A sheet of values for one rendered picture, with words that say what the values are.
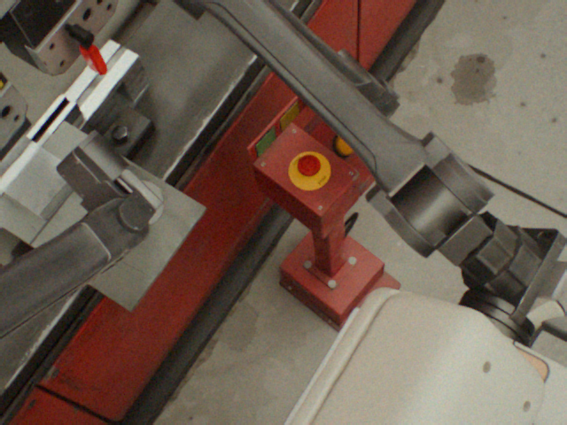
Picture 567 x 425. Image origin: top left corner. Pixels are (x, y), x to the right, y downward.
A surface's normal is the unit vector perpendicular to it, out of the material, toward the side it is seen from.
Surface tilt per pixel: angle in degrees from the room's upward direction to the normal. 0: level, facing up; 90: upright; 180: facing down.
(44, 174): 0
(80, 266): 52
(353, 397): 43
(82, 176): 47
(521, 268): 38
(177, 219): 0
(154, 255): 0
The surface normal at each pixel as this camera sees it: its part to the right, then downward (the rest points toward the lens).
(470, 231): 0.11, 0.42
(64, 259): 0.65, -0.57
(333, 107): -0.08, 0.25
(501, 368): 0.58, 0.11
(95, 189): -0.24, 0.47
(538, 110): -0.07, -0.36
